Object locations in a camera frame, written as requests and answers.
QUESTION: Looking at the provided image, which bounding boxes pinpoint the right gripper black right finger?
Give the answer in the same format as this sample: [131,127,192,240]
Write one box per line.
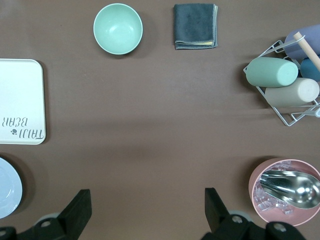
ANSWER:
[201,187,305,240]

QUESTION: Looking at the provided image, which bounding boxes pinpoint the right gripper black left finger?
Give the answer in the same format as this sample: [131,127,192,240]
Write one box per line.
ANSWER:
[0,189,92,240]

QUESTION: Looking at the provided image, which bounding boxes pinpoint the white plate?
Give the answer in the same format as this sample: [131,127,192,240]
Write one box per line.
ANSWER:
[0,156,24,220]

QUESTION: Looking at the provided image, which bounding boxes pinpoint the clear ice cubes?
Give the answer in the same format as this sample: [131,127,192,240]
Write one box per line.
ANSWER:
[252,159,297,216]

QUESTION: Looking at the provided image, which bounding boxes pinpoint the pink bowl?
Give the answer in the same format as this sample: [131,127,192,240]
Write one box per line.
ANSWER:
[248,157,320,227]

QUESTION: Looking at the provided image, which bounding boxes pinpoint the metal scoop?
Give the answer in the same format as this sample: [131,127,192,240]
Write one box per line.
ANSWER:
[259,169,320,210]

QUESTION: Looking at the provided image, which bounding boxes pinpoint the cream bear print tray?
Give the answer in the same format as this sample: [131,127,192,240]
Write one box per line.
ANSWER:
[0,58,47,145]

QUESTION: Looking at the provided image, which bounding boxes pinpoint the beige cup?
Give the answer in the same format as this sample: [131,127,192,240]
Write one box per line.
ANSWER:
[264,77,320,109]

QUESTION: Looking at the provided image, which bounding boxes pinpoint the green cup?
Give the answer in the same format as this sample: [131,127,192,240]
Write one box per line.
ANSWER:
[245,56,299,88]

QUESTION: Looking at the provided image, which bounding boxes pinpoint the teal blue cup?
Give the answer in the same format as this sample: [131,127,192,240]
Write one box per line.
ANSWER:
[299,57,320,82]

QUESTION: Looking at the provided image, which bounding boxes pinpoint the folded grey cloth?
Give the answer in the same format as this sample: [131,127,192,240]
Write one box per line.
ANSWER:
[173,3,219,50]

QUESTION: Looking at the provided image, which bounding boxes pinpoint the mint green bowl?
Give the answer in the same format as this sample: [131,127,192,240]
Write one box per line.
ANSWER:
[93,2,144,55]

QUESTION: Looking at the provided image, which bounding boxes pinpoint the purple cup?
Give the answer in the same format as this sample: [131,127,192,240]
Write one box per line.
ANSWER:
[284,24,320,60]

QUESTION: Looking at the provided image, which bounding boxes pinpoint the white wire cup rack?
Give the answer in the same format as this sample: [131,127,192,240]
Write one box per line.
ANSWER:
[242,39,320,127]

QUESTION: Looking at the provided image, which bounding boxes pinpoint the wooden rack handle rod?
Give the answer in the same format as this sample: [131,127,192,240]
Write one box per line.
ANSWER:
[293,31,320,73]

